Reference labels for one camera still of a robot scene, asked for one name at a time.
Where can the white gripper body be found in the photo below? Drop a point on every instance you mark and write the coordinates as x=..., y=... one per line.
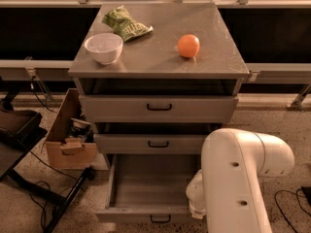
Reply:
x=195, y=191

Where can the grey bottom drawer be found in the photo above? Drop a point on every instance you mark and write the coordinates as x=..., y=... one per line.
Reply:
x=149, y=188

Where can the grey drawer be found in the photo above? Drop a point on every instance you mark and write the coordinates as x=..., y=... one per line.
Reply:
x=149, y=188
x=188, y=109
x=149, y=144

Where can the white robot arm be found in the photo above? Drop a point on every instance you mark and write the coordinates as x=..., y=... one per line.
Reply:
x=225, y=191

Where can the grey middle drawer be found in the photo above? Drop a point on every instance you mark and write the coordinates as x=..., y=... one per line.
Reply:
x=149, y=144

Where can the grey metal drawer cabinet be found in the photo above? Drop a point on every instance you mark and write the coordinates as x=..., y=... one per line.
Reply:
x=152, y=66

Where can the grey top drawer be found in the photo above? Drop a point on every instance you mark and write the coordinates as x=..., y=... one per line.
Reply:
x=188, y=109

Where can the cardboard box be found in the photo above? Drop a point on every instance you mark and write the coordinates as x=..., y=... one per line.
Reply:
x=65, y=152

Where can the orange fruit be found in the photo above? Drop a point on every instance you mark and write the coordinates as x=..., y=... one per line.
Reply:
x=188, y=46

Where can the grey metal railing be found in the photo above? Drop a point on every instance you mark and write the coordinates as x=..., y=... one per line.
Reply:
x=35, y=68

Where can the white bowl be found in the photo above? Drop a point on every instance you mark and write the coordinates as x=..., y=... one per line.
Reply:
x=104, y=48

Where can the black stand with tray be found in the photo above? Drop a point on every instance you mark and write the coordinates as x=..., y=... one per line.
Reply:
x=20, y=132

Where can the green chip bag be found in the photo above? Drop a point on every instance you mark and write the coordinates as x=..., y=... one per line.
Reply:
x=124, y=25

